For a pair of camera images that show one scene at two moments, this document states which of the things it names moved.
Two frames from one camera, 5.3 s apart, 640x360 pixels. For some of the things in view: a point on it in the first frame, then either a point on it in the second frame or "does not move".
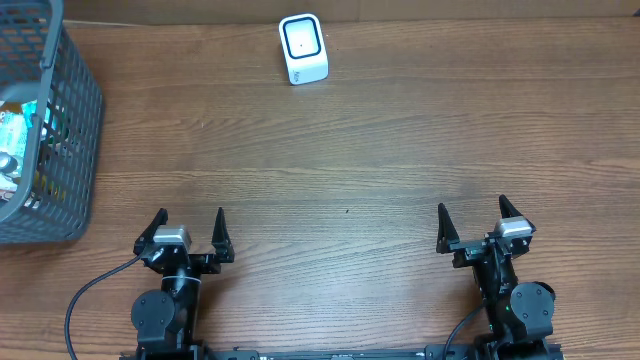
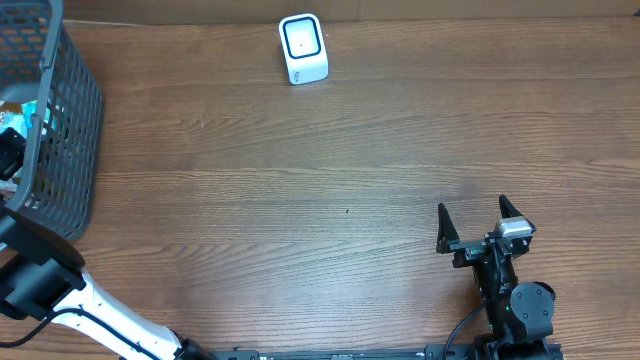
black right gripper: (468, 250) does not move
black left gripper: (185, 258) to (7, 156)
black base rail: (427, 353) does not move
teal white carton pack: (29, 109) does not move
